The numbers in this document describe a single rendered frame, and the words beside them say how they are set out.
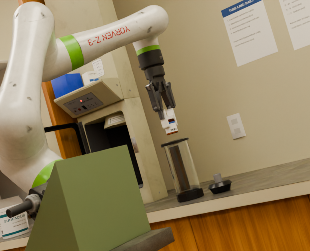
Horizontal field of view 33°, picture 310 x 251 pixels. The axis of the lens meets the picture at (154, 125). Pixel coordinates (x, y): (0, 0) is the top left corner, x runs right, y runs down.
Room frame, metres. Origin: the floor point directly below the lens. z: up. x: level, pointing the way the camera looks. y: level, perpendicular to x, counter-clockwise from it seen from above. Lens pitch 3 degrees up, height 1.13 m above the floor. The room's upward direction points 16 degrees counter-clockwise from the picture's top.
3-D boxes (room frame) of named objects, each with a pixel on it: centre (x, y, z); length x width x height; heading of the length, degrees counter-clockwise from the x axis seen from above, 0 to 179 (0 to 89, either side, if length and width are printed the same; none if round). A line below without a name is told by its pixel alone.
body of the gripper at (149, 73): (1.95, -0.06, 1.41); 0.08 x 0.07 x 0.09; 142
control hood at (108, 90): (2.32, 0.26, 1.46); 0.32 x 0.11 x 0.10; 53
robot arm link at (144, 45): (1.94, -0.06, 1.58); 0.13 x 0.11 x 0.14; 20
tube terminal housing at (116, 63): (2.46, 0.15, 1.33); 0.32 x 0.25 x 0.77; 53
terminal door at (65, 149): (2.33, 0.46, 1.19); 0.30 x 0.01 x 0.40; 135
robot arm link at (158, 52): (1.95, -0.05, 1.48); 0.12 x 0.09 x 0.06; 52
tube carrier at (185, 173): (1.94, -0.05, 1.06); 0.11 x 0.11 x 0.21
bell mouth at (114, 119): (2.43, 0.15, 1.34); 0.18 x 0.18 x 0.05
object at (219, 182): (1.89, -0.17, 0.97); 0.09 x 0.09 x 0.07
